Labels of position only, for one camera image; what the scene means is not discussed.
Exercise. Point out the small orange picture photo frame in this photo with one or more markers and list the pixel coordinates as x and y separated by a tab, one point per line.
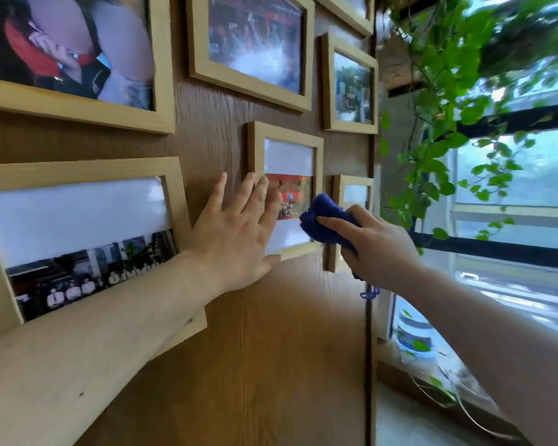
288	157

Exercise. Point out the lined-up people photo frame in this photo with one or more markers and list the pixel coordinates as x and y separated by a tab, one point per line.
74	218

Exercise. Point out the person's right hand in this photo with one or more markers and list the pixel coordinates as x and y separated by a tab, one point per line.
381	255

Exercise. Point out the large blue water bottle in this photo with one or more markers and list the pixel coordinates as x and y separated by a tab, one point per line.
414	336

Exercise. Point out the black framed window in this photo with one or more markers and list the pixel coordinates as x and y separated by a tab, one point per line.
493	248

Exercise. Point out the green vine plant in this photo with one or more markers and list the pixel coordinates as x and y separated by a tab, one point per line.
446	64

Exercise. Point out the person's left forearm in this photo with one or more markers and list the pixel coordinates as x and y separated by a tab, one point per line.
74	366

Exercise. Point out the group of wooden photo frames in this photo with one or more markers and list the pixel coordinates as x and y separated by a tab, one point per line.
255	41

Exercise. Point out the blue cleaning cloth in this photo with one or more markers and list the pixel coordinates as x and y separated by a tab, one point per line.
321	209

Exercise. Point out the person's right forearm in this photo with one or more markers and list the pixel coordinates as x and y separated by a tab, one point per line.
493	348

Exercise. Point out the person's left hand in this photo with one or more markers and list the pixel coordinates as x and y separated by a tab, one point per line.
232	246

